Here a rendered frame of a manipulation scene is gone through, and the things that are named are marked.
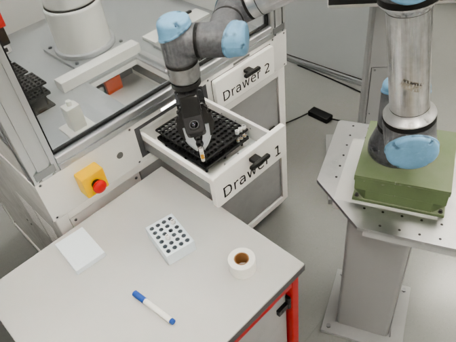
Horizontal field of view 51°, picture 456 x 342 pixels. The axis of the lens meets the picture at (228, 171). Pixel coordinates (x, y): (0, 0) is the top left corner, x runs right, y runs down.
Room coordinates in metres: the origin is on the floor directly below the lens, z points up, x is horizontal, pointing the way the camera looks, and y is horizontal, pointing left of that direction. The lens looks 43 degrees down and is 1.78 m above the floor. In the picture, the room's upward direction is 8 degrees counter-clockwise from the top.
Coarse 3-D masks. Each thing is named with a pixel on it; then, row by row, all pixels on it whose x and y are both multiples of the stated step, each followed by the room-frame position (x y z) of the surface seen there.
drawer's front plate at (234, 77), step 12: (264, 48) 1.50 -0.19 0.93; (252, 60) 1.44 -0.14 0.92; (264, 60) 1.47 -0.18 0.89; (228, 72) 1.38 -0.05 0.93; (240, 72) 1.40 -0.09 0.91; (264, 72) 1.47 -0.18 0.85; (216, 84) 1.33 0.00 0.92; (228, 84) 1.36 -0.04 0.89; (240, 84) 1.40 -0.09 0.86; (252, 84) 1.43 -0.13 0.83; (216, 96) 1.32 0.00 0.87; (228, 96) 1.36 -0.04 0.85
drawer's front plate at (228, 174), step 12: (276, 132) 1.03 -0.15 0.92; (252, 144) 1.00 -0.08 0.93; (264, 144) 1.00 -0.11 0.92; (276, 144) 1.03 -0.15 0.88; (240, 156) 0.95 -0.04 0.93; (276, 156) 1.03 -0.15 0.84; (228, 168) 0.91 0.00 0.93; (240, 168) 0.94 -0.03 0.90; (264, 168) 1.00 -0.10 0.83; (216, 180) 0.88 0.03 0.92; (228, 180) 0.91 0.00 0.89; (216, 192) 0.88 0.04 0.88; (228, 192) 0.90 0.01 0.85; (216, 204) 0.88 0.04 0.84
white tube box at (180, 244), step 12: (168, 216) 0.89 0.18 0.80; (156, 228) 0.86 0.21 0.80; (168, 228) 0.85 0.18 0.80; (180, 228) 0.84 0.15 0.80; (156, 240) 0.81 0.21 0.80; (168, 240) 0.81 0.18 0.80; (180, 240) 0.80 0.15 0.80; (192, 240) 0.80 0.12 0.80; (168, 252) 0.78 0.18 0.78; (180, 252) 0.77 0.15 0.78; (168, 264) 0.76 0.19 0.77
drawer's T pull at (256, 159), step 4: (252, 156) 0.96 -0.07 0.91; (256, 156) 0.96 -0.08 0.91; (260, 156) 0.96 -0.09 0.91; (264, 156) 0.96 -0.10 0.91; (268, 156) 0.96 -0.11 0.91; (252, 160) 0.95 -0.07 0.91; (256, 160) 0.95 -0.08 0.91; (260, 160) 0.94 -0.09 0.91; (264, 160) 0.95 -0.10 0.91; (252, 164) 0.93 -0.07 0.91; (256, 164) 0.93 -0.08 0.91; (260, 164) 0.94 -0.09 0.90; (252, 168) 0.92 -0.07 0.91
